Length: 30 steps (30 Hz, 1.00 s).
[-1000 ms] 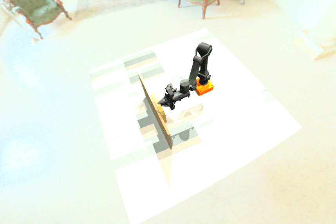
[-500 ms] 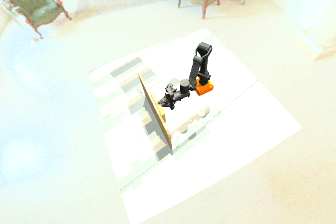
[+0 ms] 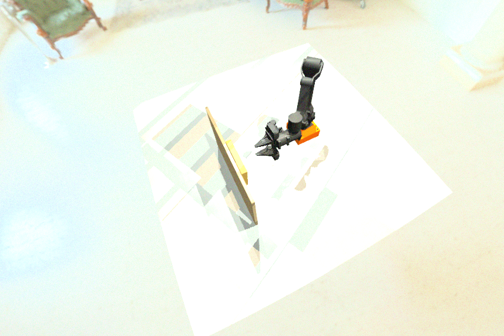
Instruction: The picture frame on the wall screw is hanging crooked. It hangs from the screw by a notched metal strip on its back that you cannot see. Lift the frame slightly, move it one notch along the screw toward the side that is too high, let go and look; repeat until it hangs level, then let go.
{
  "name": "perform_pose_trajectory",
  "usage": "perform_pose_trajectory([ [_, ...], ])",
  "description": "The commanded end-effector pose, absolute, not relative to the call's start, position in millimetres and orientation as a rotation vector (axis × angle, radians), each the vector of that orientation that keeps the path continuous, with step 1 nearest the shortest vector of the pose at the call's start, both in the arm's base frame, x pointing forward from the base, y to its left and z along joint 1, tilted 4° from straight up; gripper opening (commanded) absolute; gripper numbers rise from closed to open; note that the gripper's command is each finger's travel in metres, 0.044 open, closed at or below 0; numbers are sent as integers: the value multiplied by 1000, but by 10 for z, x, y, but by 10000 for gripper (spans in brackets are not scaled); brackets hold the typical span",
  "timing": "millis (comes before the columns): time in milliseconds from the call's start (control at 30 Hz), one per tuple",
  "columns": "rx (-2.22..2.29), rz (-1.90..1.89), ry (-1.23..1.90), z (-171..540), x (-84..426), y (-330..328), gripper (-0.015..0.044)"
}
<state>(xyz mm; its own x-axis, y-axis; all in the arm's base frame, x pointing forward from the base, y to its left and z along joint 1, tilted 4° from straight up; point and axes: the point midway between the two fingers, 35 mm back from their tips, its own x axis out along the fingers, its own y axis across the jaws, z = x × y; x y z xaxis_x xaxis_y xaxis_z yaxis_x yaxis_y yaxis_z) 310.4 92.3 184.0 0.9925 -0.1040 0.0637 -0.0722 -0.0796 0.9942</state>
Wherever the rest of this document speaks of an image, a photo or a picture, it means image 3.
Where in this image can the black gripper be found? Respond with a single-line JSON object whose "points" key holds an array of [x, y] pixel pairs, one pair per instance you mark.
{"points": [[275, 140]]}

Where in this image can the gold picture frame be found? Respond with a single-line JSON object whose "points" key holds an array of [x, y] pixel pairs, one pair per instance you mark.
{"points": [[237, 160]]}

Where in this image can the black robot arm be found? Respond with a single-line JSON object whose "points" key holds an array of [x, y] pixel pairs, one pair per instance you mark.
{"points": [[304, 114]]}

